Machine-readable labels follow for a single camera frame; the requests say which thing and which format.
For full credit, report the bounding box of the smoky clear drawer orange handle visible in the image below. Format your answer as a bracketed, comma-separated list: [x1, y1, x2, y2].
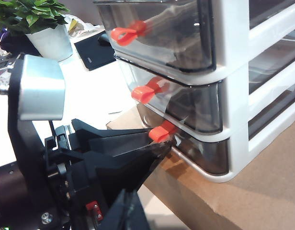
[136, 91, 295, 176]
[93, 0, 295, 72]
[121, 35, 295, 134]

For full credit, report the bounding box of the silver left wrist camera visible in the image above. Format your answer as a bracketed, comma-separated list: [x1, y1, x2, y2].
[18, 54, 66, 121]

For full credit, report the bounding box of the green leafy plant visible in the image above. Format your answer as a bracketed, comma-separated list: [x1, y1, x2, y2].
[0, 0, 70, 36]

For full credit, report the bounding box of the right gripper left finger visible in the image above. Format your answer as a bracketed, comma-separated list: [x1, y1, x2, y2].
[106, 189, 129, 230]

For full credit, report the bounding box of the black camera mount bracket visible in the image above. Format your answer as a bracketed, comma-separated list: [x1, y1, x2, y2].
[7, 54, 74, 227]

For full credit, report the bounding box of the yellow white packet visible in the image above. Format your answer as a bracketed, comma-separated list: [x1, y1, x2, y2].
[65, 14, 105, 38]

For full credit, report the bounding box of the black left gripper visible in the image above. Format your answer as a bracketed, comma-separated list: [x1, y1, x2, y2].
[43, 118, 173, 230]

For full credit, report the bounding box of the black bag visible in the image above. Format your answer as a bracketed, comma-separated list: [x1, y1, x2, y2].
[0, 33, 40, 58]

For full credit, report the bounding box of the black rectangular box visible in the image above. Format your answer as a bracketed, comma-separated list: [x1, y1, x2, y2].
[74, 31, 116, 71]

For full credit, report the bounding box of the white plant pot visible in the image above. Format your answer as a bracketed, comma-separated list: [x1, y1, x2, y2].
[25, 23, 74, 63]

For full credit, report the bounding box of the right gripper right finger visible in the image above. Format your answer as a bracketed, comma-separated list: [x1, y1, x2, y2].
[127, 191, 151, 230]

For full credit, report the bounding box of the white plastic drawer cabinet frame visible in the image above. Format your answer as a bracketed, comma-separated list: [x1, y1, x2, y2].
[113, 0, 295, 184]

